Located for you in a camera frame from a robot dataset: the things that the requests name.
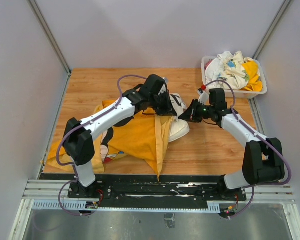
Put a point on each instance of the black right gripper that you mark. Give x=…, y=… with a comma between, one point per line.
x=195, y=113

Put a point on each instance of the yellow pillowcase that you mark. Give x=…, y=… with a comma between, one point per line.
x=143, y=136

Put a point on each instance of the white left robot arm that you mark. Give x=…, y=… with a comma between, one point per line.
x=79, y=135

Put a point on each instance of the aluminium frame post left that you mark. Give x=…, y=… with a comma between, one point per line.
x=48, y=33

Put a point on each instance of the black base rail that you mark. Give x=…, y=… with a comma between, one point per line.
x=108, y=186

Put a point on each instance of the white cable duct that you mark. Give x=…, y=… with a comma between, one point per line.
x=148, y=204

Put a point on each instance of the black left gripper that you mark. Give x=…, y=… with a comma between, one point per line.
x=163, y=105

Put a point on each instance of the aluminium frame post right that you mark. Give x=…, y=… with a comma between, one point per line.
x=272, y=27

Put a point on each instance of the white plastic basket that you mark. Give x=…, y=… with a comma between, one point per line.
x=238, y=93

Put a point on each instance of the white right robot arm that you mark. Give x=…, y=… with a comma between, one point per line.
x=262, y=161

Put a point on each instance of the white bear print pillow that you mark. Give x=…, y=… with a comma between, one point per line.
x=178, y=128

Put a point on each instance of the white crumpled cloth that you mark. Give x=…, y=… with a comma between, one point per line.
x=226, y=71

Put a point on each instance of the yellow cloth in basket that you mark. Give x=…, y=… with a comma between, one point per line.
x=254, y=83

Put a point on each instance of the aluminium frame post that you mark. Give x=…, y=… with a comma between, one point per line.
x=48, y=33
x=272, y=27

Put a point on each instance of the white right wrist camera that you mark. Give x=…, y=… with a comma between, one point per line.
x=203, y=96

